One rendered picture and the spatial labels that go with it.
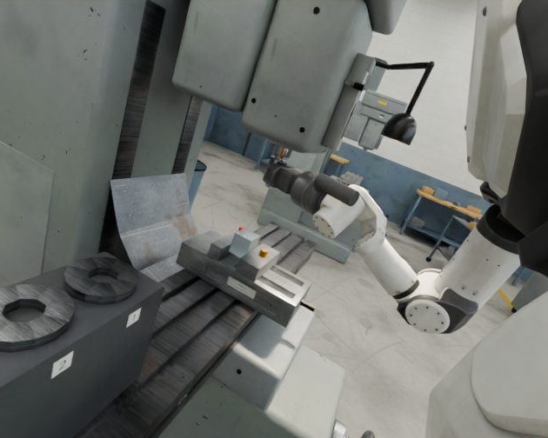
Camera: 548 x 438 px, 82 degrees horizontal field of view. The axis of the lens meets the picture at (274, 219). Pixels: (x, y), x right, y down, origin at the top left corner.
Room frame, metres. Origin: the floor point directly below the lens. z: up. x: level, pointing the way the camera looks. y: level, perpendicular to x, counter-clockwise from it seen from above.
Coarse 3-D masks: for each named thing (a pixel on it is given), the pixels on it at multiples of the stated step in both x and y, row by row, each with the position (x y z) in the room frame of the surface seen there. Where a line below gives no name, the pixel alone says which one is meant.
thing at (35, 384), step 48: (48, 288) 0.29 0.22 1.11; (96, 288) 0.32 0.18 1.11; (144, 288) 0.37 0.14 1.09; (0, 336) 0.22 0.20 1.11; (48, 336) 0.24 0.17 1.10; (96, 336) 0.28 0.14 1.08; (144, 336) 0.38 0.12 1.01; (0, 384) 0.19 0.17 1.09; (48, 384) 0.23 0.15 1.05; (96, 384) 0.30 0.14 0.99; (0, 432) 0.19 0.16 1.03; (48, 432) 0.24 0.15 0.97
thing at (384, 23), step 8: (368, 0) 0.73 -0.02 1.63; (376, 0) 0.72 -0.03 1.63; (384, 0) 0.71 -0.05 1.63; (392, 0) 0.73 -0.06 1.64; (400, 0) 0.81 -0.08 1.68; (368, 8) 0.77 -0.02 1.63; (376, 8) 0.75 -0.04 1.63; (384, 8) 0.74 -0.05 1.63; (392, 8) 0.76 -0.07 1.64; (400, 8) 0.85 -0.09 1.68; (376, 16) 0.79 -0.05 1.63; (384, 16) 0.78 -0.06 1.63; (392, 16) 0.80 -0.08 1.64; (376, 24) 0.84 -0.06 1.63; (384, 24) 0.83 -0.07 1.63; (392, 24) 0.84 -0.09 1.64; (384, 32) 0.87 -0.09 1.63
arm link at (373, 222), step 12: (360, 192) 0.67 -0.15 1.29; (372, 204) 0.66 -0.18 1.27; (360, 216) 0.69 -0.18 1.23; (372, 216) 0.66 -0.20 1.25; (384, 216) 0.66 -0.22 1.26; (372, 228) 0.67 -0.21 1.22; (384, 228) 0.65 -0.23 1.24; (360, 240) 0.67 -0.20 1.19; (372, 240) 0.62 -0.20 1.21; (384, 240) 0.64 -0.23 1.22; (360, 252) 0.63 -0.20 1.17
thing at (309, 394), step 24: (312, 360) 0.83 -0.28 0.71; (216, 384) 0.64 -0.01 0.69; (288, 384) 0.70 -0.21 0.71; (312, 384) 0.74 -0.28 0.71; (336, 384) 0.77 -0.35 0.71; (192, 408) 0.65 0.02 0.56; (216, 408) 0.63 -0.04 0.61; (240, 408) 0.61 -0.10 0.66; (288, 408) 0.63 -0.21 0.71; (312, 408) 0.65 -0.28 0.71; (336, 408) 0.69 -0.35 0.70; (168, 432) 0.66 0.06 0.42; (192, 432) 0.64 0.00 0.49; (216, 432) 0.62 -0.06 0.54; (240, 432) 0.61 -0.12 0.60; (264, 432) 0.59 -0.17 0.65; (288, 432) 0.58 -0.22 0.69; (312, 432) 0.59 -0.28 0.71
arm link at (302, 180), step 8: (272, 168) 0.75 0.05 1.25; (280, 168) 0.75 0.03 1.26; (288, 168) 0.77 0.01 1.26; (296, 168) 0.82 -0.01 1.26; (264, 176) 0.75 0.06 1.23; (272, 176) 0.74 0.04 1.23; (280, 176) 0.74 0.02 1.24; (288, 176) 0.73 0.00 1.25; (296, 176) 0.74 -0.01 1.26; (304, 176) 0.71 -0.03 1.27; (312, 176) 0.71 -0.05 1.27; (272, 184) 0.74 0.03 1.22; (280, 184) 0.74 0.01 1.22; (288, 184) 0.73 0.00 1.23; (296, 184) 0.71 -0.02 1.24; (304, 184) 0.70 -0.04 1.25; (288, 192) 0.73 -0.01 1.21; (296, 192) 0.70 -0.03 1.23; (304, 192) 0.69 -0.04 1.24; (296, 200) 0.71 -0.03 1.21
